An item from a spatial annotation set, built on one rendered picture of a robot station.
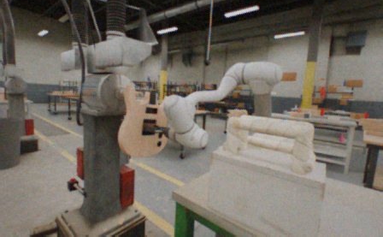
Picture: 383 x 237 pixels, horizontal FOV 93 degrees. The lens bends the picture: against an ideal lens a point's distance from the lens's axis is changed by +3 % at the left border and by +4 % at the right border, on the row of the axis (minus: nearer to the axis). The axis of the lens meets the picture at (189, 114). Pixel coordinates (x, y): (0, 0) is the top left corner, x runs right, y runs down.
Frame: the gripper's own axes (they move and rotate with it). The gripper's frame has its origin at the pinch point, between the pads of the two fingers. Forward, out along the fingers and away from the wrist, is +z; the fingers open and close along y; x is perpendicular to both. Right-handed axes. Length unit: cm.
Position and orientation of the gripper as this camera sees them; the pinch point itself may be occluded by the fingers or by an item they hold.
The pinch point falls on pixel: (150, 127)
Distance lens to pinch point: 114.1
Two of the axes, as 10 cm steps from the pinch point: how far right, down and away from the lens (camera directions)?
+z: -7.7, -1.0, 6.3
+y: 6.2, 0.6, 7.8
